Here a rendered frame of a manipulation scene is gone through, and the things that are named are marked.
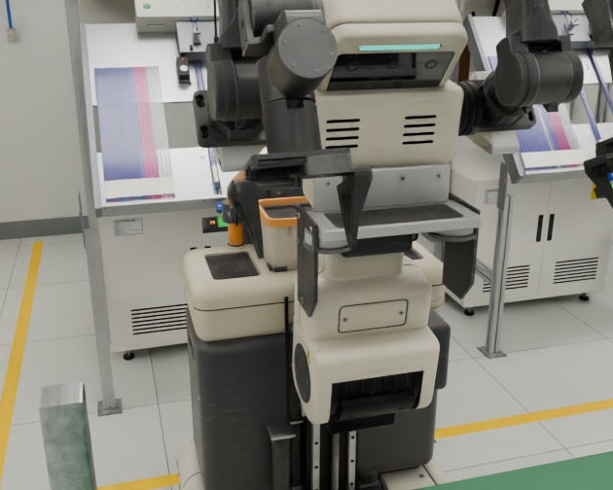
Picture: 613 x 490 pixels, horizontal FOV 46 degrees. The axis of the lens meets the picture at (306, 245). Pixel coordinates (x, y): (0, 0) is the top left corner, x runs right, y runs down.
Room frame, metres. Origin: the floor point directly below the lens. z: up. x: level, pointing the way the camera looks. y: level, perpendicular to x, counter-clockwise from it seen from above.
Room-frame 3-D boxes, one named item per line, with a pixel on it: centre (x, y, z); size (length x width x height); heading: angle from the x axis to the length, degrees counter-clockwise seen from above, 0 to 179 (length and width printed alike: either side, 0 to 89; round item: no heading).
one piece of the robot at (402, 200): (1.06, -0.12, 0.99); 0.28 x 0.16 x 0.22; 105
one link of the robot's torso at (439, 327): (1.20, -0.15, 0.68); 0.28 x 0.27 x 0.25; 105
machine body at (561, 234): (3.20, -0.92, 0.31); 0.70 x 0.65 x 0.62; 106
